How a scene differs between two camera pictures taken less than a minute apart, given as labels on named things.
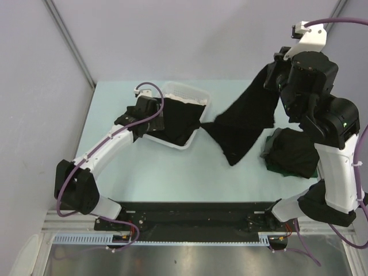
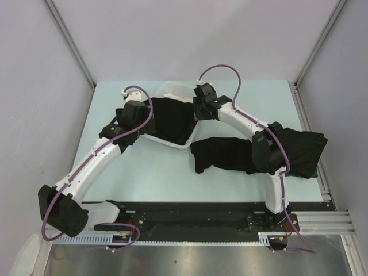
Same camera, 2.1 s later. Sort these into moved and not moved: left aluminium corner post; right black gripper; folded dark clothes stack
Moved: right black gripper
Not moved: left aluminium corner post; folded dark clothes stack
